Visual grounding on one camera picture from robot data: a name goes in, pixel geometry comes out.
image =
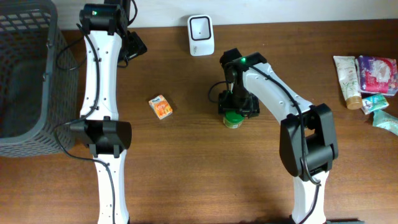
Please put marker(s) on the teal tissue pack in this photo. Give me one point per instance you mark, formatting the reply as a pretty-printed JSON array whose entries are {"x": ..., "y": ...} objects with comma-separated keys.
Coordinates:
[{"x": 374, "y": 103}]

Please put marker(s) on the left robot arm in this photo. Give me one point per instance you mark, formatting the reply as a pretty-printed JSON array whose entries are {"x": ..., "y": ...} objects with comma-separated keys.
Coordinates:
[{"x": 108, "y": 43}]

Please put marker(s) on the red purple pad package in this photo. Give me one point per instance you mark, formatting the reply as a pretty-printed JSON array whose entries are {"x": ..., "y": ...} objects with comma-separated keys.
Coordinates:
[{"x": 377, "y": 75}]

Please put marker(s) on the grey plastic mesh basket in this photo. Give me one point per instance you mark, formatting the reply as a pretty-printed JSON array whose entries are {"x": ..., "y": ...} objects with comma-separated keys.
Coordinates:
[{"x": 38, "y": 91}]

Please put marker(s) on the mint green wipes packet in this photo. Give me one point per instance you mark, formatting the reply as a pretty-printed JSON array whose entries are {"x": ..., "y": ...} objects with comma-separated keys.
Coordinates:
[{"x": 383, "y": 120}]

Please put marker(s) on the green lid glass jar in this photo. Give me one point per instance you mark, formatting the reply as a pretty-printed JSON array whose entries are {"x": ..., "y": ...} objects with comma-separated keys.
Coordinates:
[{"x": 232, "y": 120}]

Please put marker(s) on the white cream tube gold cap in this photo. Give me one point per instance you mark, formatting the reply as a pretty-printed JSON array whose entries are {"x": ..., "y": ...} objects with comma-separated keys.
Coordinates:
[{"x": 348, "y": 79}]

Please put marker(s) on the white barcode scanner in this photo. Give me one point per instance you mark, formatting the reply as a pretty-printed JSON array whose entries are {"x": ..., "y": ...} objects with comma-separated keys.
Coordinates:
[{"x": 201, "y": 35}]

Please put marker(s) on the orange tissue pack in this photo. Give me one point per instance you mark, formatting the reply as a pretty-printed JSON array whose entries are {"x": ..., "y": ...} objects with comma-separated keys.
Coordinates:
[{"x": 161, "y": 107}]

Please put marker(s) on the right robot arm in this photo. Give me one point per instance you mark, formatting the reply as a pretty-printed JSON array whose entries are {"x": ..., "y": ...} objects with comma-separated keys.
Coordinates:
[{"x": 307, "y": 144}]

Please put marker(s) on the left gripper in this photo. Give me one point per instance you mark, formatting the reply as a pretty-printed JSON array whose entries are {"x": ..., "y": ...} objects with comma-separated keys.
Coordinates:
[{"x": 137, "y": 46}]

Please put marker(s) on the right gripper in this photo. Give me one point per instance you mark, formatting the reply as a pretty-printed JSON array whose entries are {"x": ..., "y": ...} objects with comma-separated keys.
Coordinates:
[{"x": 252, "y": 107}]

